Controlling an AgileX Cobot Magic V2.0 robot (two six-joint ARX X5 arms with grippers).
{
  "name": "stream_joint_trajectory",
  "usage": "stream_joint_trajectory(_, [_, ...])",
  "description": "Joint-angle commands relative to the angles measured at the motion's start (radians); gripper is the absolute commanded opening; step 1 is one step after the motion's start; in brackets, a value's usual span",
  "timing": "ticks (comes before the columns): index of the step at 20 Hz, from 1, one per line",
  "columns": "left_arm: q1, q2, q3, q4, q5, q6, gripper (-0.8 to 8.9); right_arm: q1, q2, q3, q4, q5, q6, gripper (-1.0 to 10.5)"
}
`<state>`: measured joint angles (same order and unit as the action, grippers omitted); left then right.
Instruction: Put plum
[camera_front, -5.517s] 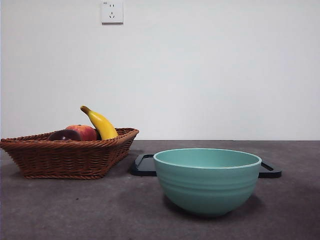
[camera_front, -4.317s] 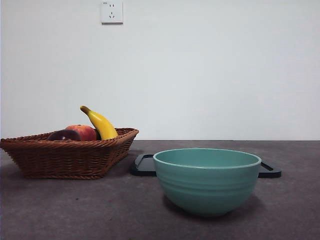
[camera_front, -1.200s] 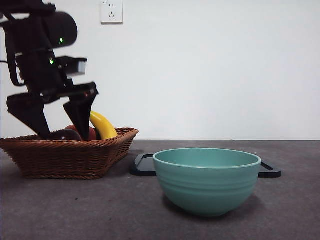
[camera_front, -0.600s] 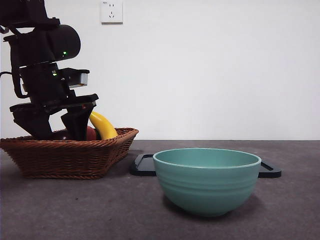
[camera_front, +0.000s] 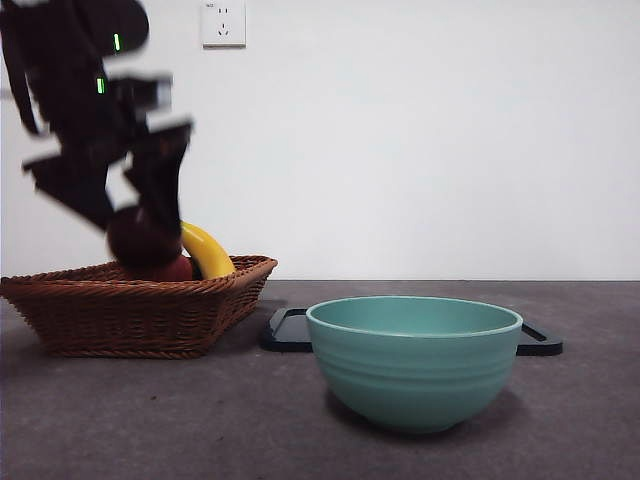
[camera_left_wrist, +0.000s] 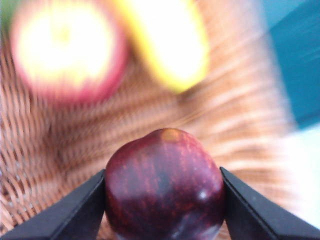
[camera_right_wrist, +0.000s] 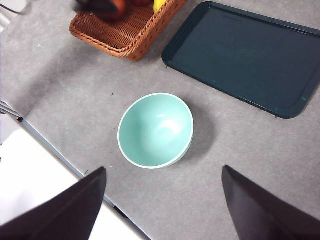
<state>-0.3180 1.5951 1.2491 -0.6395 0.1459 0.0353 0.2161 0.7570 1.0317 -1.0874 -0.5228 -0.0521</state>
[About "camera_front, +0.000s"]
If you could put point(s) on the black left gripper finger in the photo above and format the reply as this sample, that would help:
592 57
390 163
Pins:
75 190
160 190

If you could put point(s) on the dark red plum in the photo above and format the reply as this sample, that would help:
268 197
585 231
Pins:
140 245

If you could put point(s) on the teal ribbed bowl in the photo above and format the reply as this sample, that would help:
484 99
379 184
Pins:
415 380

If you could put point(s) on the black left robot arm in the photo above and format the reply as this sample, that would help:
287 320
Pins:
65 75

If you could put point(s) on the red orange peach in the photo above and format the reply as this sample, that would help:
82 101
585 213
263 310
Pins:
177 271

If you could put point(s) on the yellow banana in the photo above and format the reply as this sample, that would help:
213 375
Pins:
212 255

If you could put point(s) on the brown wicker basket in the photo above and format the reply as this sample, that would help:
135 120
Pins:
125 320

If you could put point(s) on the dark rectangular tray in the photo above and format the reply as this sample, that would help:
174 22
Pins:
287 335

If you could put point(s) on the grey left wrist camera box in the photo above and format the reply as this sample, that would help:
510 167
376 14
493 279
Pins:
155 92

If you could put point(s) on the white wall socket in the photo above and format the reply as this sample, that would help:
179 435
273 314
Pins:
224 25

